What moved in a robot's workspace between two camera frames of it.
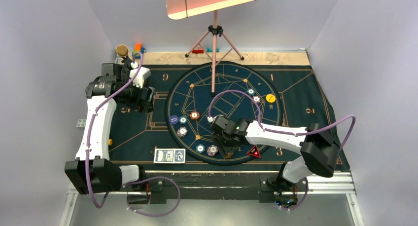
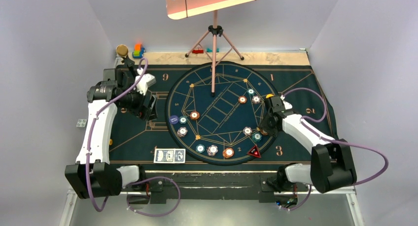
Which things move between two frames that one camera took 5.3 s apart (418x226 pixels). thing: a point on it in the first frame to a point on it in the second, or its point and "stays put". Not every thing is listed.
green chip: x=183 y=119 stays put
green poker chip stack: x=200 y=148 stays put
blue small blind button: x=173 y=119 stays put
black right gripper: x=223 y=148 to x=271 y=131
